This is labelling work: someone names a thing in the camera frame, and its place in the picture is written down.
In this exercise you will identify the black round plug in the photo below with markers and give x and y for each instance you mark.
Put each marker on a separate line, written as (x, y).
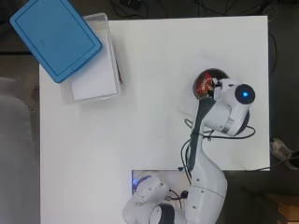
(184, 194)

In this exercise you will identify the brown round tub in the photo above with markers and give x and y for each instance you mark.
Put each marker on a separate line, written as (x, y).
(218, 74)

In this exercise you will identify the red snack bag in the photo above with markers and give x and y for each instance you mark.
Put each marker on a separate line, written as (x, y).
(205, 84)

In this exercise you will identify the clear plastic box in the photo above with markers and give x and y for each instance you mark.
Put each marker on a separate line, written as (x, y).
(93, 84)

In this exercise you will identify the person's shoe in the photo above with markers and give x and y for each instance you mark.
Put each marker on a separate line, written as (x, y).
(280, 147)

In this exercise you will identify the black power adapter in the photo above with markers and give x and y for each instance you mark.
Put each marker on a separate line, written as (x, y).
(129, 3)

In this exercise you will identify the blue box lid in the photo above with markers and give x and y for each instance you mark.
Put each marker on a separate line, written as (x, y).
(53, 37)

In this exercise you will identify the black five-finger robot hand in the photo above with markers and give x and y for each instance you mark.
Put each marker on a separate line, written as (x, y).
(216, 87)

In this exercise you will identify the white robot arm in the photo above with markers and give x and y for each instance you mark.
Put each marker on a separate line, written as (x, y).
(205, 183)

